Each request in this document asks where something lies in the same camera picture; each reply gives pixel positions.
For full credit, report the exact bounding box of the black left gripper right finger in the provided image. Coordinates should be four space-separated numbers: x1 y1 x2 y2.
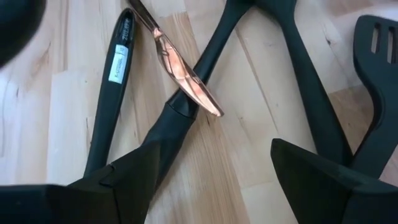
270 138 398 224

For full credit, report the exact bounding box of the black slotted spatula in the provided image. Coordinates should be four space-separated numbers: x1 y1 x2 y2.
349 14 398 180

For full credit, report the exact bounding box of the rose gold knife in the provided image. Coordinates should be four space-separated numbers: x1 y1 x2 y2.
127 0 224 118

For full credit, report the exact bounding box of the black spoon with white label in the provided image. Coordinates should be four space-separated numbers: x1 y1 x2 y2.
83 7 137 178

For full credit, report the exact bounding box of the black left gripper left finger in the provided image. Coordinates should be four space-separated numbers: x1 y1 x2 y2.
0 141 161 224

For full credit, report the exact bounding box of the black utensil with thick grip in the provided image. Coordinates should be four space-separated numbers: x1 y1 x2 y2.
139 0 254 190

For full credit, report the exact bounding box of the black ladle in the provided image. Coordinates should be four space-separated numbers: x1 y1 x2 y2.
256 0 354 166

